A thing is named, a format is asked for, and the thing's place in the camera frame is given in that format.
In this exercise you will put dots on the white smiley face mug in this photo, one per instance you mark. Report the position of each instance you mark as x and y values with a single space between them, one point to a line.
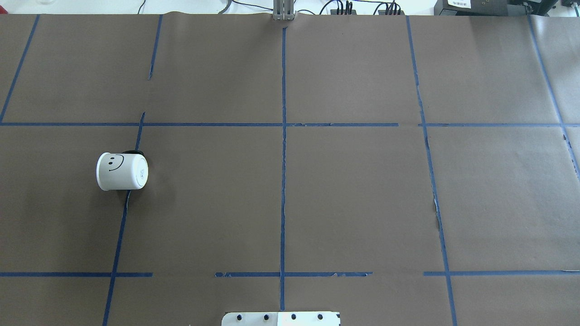
122 171

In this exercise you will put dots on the brown paper table cover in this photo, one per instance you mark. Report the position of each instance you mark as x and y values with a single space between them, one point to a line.
287 168

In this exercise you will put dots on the blue tape strip lengthwise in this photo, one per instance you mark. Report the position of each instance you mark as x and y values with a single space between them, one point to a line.
423 125

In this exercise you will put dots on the blue tape strip crosswise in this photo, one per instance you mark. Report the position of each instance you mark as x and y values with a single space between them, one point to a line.
502 273

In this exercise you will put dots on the black power strip right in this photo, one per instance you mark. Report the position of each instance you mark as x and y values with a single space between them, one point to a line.
391 8

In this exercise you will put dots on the black box with label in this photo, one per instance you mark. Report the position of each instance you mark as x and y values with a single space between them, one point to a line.
493 7

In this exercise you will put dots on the grey aluminium frame post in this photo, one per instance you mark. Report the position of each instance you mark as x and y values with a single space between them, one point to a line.
283 10

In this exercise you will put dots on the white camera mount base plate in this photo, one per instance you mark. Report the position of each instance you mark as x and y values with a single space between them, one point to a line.
299 318

